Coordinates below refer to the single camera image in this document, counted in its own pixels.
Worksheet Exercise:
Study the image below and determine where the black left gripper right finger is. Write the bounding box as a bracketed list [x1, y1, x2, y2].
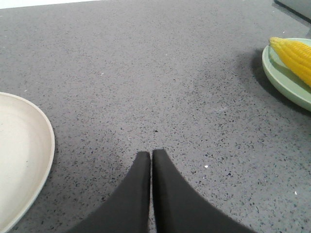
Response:
[152, 149, 252, 233]

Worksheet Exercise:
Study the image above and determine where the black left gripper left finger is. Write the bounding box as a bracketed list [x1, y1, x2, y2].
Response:
[67, 151, 151, 233]

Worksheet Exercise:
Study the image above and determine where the yellow corn cob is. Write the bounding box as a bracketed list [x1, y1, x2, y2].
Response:
[269, 37, 311, 87]

